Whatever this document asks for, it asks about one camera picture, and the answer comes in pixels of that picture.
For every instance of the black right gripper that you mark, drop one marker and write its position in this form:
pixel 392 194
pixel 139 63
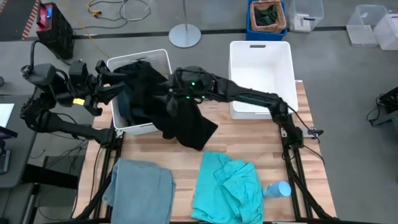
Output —
pixel 192 90

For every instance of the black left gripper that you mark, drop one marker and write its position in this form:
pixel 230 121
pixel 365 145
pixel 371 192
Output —
pixel 91 93

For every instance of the black garment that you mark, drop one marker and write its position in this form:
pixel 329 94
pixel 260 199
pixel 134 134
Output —
pixel 189 127

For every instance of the dark green garment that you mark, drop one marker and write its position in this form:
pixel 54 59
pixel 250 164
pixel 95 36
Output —
pixel 124 107

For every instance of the grey-blue garment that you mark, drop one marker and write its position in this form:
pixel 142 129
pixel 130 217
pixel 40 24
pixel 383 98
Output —
pixel 140 193

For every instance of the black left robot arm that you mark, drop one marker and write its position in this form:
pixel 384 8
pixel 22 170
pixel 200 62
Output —
pixel 62 126

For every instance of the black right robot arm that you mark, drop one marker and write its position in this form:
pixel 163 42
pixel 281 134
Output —
pixel 255 96

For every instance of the dark clothes in wicker basket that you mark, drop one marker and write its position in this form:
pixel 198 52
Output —
pixel 264 15

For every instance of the white perforated laundry basket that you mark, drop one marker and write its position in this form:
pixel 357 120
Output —
pixel 264 65
pixel 118 121

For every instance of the black box with red panel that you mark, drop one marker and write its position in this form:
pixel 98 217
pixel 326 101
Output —
pixel 57 31

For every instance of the round metal floor stand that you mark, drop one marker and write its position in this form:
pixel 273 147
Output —
pixel 185 35

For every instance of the teal garment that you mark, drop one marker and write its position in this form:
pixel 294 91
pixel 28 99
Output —
pixel 227 189

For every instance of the blue plastic bin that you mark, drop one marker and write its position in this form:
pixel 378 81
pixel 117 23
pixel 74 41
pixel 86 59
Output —
pixel 248 34

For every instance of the white tablet screen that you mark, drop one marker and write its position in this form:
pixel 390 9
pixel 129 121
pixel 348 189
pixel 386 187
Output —
pixel 5 114

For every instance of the grey desk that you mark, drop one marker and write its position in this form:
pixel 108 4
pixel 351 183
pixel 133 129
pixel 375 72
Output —
pixel 18 149

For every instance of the black mat with striped edge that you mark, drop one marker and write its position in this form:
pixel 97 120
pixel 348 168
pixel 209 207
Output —
pixel 12 15

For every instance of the black phone holder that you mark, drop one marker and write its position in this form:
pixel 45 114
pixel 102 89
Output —
pixel 4 155

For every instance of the light blue cup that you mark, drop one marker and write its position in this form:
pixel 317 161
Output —
pixel 278 189

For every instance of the brown wicker basket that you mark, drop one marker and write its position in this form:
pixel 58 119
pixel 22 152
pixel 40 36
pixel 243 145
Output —
pixel 278 25

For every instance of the small connector box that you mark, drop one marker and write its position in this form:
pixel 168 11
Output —
pixel 314 132

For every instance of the clear plastic container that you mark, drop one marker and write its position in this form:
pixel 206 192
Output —
pixel 360 31
pixel 388 34
pixel 304 18

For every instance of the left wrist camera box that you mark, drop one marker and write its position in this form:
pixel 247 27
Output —
pixel 78 71

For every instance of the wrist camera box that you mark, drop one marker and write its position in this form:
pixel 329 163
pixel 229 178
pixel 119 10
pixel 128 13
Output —
pixel 194 74
pixel 78 71

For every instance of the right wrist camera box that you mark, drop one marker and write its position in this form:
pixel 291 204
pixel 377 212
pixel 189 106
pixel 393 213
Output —
pixel 194 74

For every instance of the black metal frame struts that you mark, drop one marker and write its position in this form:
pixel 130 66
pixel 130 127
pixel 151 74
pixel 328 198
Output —
pixel 102 186
pixel 298 186

